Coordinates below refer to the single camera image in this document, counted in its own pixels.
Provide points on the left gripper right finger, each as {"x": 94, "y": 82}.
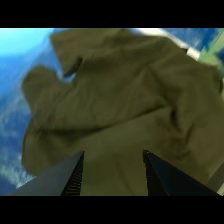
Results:
{"x": 166, "y": 181}

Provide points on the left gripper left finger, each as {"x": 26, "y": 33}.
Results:
{"x": 63, "y": 179}

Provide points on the olive green garment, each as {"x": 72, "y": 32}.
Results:
{"x": 133, "y": 106}

